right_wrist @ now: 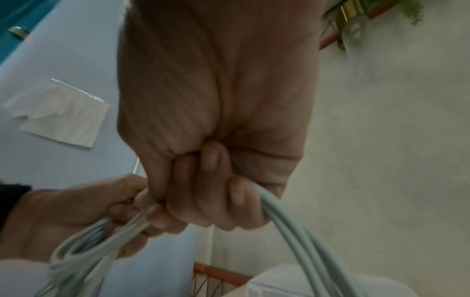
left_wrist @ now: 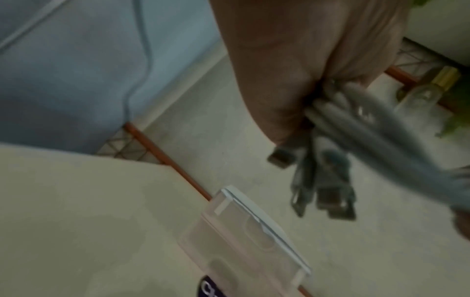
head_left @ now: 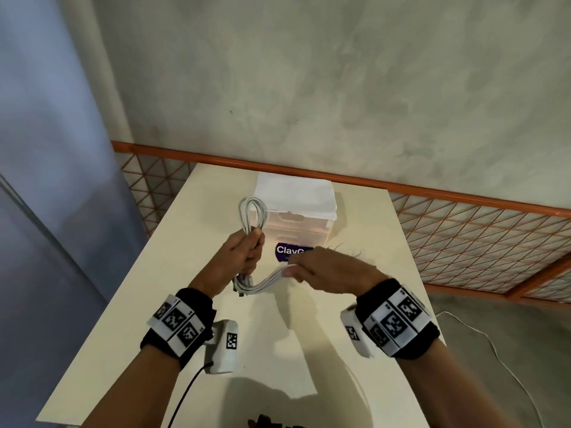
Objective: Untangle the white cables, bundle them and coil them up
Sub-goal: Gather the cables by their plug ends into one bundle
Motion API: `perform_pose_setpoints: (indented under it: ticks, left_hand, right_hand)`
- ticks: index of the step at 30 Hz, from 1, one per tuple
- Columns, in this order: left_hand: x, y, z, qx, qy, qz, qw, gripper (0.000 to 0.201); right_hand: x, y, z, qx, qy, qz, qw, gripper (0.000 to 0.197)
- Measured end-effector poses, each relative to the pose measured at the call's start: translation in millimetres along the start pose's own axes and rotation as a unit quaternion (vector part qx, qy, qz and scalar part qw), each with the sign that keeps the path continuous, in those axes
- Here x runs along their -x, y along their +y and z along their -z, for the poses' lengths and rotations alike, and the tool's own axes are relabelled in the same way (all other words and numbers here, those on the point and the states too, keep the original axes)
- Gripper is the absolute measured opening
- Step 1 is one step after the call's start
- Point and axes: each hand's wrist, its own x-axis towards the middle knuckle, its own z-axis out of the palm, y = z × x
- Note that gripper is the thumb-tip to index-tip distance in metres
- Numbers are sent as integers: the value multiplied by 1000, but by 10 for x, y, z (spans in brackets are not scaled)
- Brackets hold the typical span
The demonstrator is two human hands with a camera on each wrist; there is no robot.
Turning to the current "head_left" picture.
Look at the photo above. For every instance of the person's right hand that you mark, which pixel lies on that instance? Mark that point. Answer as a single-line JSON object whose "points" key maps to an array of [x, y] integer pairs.
{"points": [[334, 271]]}

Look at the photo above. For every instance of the person's left hand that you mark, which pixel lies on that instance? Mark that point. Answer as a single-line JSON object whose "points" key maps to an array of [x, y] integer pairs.
{"points": [[225, 262]]}

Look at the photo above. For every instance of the person's left fingers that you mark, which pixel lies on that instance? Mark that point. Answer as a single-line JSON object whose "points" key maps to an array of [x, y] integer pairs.
{"points": [[255, 249]]}

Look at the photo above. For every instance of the person's right fingers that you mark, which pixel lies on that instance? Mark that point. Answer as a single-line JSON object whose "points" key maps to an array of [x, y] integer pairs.
{"points": [[299, 271]]}

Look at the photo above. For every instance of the person's left forearm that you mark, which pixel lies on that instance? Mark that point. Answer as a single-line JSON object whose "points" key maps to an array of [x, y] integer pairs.
{"points": [[134, 392]]}

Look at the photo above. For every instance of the person's right forearm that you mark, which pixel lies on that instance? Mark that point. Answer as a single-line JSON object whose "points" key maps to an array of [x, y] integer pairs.
{"points": [[441, 387]]}

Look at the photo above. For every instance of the translucent storage box purple label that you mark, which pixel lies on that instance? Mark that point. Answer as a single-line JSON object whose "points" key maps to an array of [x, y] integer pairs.
{"points": [[294, 196]]}

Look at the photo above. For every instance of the black wristband with marker tags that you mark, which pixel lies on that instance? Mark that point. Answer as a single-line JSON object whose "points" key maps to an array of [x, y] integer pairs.
{"points": [[176, 325], [397, 318]]}

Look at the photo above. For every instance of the grey partition panel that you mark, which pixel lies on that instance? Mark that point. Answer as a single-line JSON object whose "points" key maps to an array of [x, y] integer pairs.
{"points": [[44, 218]]}

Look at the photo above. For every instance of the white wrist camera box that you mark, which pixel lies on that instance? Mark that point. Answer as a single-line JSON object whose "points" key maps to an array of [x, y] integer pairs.
{"points": [[354, 332], [223, 347]]}

